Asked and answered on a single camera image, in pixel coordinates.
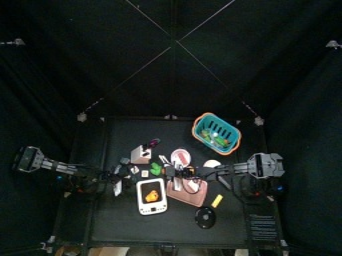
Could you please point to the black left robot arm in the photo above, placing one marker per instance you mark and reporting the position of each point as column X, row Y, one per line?
column 54, row 165

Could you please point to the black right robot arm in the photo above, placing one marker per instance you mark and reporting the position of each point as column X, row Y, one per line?
column 232, row 168

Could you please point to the yellow toy food chunk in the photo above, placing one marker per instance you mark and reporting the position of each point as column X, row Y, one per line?
column 190, row 169

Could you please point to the green toy figure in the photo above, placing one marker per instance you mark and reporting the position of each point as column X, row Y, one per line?
column 155, row 169

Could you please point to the small white printed tile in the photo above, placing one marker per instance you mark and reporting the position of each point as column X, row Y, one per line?
column 134, row 170
column 145, row 173

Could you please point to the pink and white box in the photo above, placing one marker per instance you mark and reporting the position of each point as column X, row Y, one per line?
column 139, row 156

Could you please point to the white toy food slice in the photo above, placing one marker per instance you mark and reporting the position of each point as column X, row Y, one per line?
column 194, row 185

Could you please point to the white round toy container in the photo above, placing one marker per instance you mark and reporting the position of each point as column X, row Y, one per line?
column 181, row 156

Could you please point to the pink cutting board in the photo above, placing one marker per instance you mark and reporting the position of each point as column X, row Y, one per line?
column 188, row 198

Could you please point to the yellow toy food piece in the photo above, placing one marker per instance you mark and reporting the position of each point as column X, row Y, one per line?
column 151, row 196

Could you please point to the white toy kitchen scale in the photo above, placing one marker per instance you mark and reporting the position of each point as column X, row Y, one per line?
column 145, row 208

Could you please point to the purple toy item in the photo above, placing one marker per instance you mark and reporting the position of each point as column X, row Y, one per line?
column 154, row 143

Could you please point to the small yellow block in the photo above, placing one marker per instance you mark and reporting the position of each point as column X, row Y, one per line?
column 217, row 200

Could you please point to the black round disc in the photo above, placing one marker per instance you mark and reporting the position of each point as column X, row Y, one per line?
column 205, row 217

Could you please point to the green toy vegetable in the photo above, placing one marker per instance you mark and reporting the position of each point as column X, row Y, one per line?
column 221, row 141
column 206, row 134

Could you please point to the teal basket orange rim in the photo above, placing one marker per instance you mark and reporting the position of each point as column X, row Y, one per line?
column 202, row 125

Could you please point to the beige cardboard piece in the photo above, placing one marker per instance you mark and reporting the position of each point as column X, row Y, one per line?
column 109, row 251

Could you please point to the metal frame bracket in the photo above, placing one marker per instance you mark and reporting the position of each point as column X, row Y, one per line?
column 333, row 44
column 82, row 116
column 18, row 42
column 258, row 120
column 169, row 116

